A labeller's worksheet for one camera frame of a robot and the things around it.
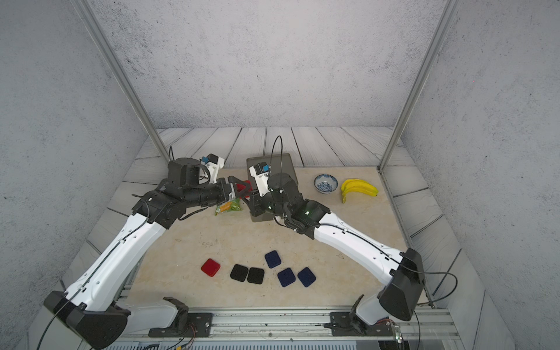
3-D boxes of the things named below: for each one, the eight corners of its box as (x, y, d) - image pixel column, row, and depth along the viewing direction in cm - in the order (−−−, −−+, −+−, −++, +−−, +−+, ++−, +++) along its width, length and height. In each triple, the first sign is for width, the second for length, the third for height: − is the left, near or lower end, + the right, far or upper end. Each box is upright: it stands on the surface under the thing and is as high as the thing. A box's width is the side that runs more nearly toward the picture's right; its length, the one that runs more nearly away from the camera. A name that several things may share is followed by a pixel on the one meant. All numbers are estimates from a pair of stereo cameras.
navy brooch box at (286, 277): (282, 287, 83) (282, 286, 81) (276, 275, 86) (276, 273, 85) (295, 280, 85) (296, 279, 83) (289, 268, 88) (289, 266, 86)
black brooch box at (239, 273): (230, 279, 85) (229, 277, 84) (235, 265, 89) (234, 263, 87) (244, 282, 85) (243, 280, 83) (248, 268, 88) (248, 266, 87)
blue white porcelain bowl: (315, 193, 111) (315, 188, 108) (313, 179, 117) (314, 173, 114) (338, 193, 111) (339, 188, 108) (335, 179, 117) (336, 173, 114)
